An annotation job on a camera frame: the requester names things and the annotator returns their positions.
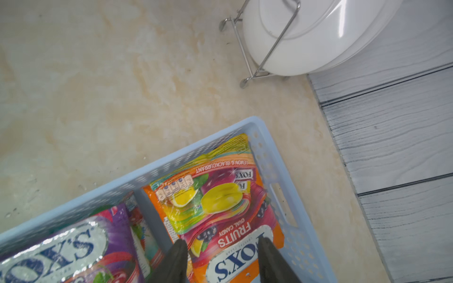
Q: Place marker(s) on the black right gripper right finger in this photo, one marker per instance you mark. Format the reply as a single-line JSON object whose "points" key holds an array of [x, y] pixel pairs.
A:
{"points": [[272, 266]]}

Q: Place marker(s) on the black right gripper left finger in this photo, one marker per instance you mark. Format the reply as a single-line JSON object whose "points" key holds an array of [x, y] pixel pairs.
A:
{"points": [[173, 268]]}

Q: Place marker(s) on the green Fox's spring tea bag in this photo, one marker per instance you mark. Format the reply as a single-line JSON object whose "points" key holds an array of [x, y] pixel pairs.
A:
{"points": [[147, 248]]}

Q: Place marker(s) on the light blue plastic basket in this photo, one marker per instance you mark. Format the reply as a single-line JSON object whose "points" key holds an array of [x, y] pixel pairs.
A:
{"points": [[302, 249]]}

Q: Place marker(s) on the purple Fox's candy bag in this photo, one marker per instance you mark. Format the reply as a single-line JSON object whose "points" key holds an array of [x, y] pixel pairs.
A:
{"points": [[98, 249]]}

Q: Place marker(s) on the orange Fox's fruits bag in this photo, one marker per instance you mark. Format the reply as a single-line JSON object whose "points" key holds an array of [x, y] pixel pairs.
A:
{"points": [[217, 204]]}

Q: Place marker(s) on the white plate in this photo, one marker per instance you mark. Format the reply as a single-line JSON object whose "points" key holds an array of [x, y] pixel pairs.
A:
{"points": [[328, 33]]}

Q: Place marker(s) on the wire plate stand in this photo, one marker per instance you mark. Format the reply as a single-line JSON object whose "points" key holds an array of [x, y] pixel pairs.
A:
{"points": [[260, 28]]}

